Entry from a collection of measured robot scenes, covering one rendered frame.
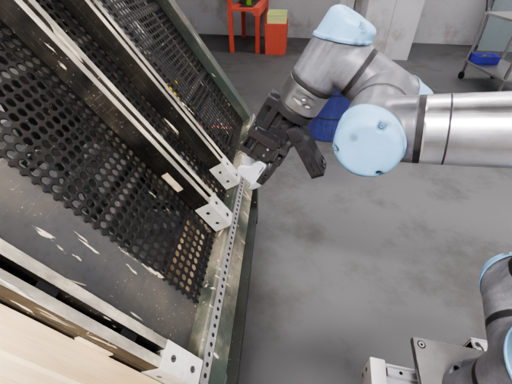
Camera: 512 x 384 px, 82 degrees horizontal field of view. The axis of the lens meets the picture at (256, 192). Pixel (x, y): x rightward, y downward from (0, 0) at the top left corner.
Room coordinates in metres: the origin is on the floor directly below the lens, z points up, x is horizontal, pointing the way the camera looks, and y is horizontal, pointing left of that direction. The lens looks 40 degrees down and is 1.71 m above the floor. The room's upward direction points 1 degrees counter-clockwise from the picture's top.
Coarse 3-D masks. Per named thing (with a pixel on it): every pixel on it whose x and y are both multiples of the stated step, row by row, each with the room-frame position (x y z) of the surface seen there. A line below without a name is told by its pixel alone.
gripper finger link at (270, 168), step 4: (280, 156) 0.46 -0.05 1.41; (276, 160) 0.45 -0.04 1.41; (268, 164) 0.45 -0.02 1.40; (272, 164) 0.45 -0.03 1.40; (276, 164) 0.44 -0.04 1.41; (264, 168) 0.46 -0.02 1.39; (268, 168) 0.45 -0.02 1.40; (272, 168) 0.45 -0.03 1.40; (264, 172) 0.45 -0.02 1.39; (268, 172) 0.45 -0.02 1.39; (272, 172) 0.44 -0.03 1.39; (260, 176) 0.46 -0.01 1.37; (264, 176) 0.45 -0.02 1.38; (268, 176) 0.45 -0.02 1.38; (260, 180) 0.46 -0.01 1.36; (264, 180) 0.45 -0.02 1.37
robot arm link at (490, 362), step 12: (504, 312) 0.25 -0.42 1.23; (492, 324) 0.24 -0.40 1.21; (504, 324) 0.23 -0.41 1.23; (492, 336) 0.23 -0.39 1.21; (504, 336) 0.21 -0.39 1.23; (492, 348) 0.21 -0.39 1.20; (504, 348) 0.19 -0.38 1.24; (480, 360) 0.21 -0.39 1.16; (492, 360) 0.19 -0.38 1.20; (504, 360) 0.18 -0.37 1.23; (480, 372) 0.19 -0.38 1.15; (492, 372) 0.18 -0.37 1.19; (504, 372) 0.17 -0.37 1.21
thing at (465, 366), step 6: (462, 360) 0.24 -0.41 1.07; (468, 360) 0.23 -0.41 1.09; (474, 360) 0.22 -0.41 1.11; (450, 366) 0.23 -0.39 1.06; (456, 366) 0.23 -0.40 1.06; (462, 366) 0.23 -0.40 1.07; (468, 366) 0.21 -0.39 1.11; (474, 366) 0.20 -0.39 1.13; (450, 372) 0.22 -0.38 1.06; (456, 372) 0.21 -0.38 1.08; (462, 372) 0.21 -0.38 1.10; (468, 372) 0.20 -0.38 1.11; (474, 372) 0.20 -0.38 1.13; (444, 378) 0.21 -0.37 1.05; (450, 378) 0.21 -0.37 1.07; (456, 378) 0.20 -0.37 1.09; (462, 378) 0.20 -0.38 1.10; (468, 378) 0.19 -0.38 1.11; (474, 378) 0.19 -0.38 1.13
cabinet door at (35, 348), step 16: (0, 304) 0.26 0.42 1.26; (0, 320) 0.24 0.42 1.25; (16, 320) 0.25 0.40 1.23; (32, 320) 0.26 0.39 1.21; (0, 336) 0.22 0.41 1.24; (16, 336) 0.23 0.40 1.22; (32, 336) 0.23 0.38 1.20; (48, 336) 0.24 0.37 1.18; (64, 336) 0.25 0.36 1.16; (0, 352) 0.20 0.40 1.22; (16, 352) 0.21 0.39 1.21; (32, 352) 0.21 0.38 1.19; (48, 352) 0.22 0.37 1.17; (64, 352) 0.23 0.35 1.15; (80, 352) 0.24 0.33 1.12; (96, 352) 0.25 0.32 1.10; (0, 368) 0.18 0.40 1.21; (16, 368) 0.19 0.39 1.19; (32, 368) 0.19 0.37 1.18; (48, 368) 0.20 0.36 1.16; (64, 368) 0.21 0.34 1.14; (80, 368) 0.22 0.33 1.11; (96, 368) 0.22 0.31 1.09; (112, 368) 0.23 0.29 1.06; (128, 368) 0.24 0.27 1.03
